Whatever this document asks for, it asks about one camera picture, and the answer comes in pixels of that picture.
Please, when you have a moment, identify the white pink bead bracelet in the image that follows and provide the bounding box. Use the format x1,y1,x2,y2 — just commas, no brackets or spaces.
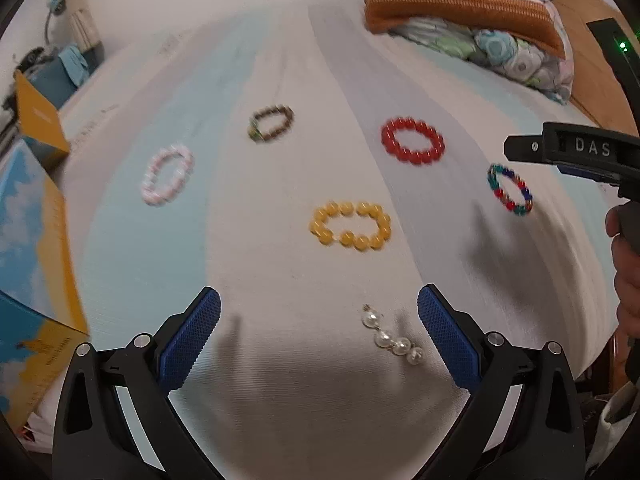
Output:
140,143,196,207

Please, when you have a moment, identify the floral quilt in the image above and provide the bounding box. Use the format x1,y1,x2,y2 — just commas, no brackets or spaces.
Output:
390,18,575,104

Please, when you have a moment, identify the beige curtain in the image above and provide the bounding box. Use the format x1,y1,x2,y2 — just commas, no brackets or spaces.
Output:
70,8,102,53

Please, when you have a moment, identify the dark clothes pile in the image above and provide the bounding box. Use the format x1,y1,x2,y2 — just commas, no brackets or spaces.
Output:
12,47,49,78

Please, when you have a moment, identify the red bead bracelet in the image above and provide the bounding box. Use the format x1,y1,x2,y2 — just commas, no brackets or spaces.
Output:
380,116,446,166

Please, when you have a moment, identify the teal cloth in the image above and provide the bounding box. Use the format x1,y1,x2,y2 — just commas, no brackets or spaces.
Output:
58,44,90,88

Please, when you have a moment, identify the pearl hair clip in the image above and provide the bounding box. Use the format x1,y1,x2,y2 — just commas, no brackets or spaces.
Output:
361,304,425,366

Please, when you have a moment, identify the white cardboard box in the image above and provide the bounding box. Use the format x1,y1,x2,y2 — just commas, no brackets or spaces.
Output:
0,73,89,431

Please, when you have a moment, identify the yellow bead bracelet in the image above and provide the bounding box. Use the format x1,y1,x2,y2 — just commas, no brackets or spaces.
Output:
308,199,394,253

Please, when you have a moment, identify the striped bed sheet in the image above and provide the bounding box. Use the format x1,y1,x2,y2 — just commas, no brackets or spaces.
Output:
60,6,617,479

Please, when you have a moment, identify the brown wooden bead bracelet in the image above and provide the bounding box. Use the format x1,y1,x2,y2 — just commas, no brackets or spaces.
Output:
246,103,295,144

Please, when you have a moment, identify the teal hard suitcase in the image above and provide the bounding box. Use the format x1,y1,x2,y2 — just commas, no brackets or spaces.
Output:
27,55,80,110

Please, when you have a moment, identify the multicolour bead bracelet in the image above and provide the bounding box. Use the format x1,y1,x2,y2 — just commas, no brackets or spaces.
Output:
486,161,535,216

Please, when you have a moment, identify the striped orange blanket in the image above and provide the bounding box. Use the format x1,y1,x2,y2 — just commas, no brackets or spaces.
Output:
362,0,568,60

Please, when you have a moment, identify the person's right hand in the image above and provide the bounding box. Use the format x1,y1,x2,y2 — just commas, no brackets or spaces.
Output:
605,206,640,338

